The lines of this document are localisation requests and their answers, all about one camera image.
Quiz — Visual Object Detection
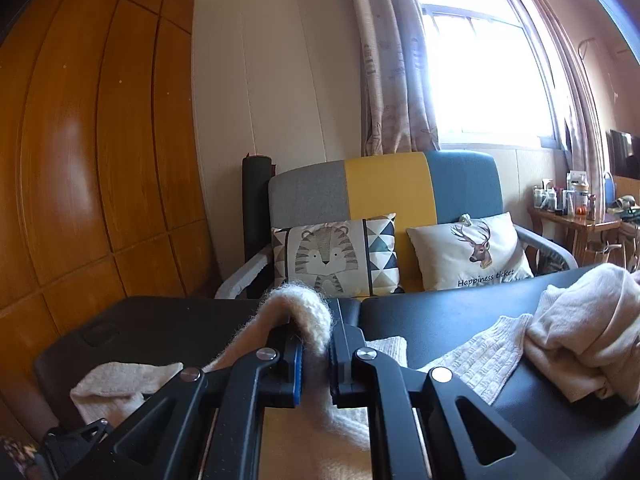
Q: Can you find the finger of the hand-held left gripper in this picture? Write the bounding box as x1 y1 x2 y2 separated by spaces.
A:
42 419 110 467

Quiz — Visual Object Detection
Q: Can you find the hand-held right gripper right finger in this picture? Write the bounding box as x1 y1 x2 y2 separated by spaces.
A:
327 300 571 480

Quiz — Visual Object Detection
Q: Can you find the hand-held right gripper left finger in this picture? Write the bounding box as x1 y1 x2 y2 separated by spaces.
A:
65 327 303 480

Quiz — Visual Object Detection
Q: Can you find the cream knit sweater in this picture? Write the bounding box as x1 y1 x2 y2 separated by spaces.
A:
70 282 535 480

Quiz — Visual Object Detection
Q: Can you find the tiger print pillow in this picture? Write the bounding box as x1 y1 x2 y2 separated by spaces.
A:
271 213 405 298

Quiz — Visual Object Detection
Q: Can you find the black oval table plug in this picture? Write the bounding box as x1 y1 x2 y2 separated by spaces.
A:
81 324 120 347

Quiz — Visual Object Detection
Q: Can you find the black rolled mat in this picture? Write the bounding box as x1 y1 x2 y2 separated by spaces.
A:
242 154 274 267

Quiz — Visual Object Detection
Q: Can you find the deer print pillow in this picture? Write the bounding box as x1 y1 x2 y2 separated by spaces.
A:
406 211 535 291

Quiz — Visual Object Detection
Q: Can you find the grey yellow blue sofa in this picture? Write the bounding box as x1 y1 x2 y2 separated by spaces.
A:
215 150 578 302

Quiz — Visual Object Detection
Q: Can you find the beige fuzzy sweater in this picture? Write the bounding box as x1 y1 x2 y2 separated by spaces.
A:
525 262 640 407

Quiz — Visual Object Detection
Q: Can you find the wooden side table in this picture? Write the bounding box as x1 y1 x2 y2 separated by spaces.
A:
527 205 623 267

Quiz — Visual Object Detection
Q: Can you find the wooden wardrobe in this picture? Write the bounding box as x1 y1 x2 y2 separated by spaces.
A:
0 0 223 433

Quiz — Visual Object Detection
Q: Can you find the patterned beige curtain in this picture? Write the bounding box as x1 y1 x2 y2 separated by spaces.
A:
342 0 442 157
495 0 610 203

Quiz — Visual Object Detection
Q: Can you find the window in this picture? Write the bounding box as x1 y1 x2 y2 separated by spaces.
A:
410 0 560 151

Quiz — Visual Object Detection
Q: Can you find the black television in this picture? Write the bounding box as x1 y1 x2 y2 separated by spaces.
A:
606 129 640 181

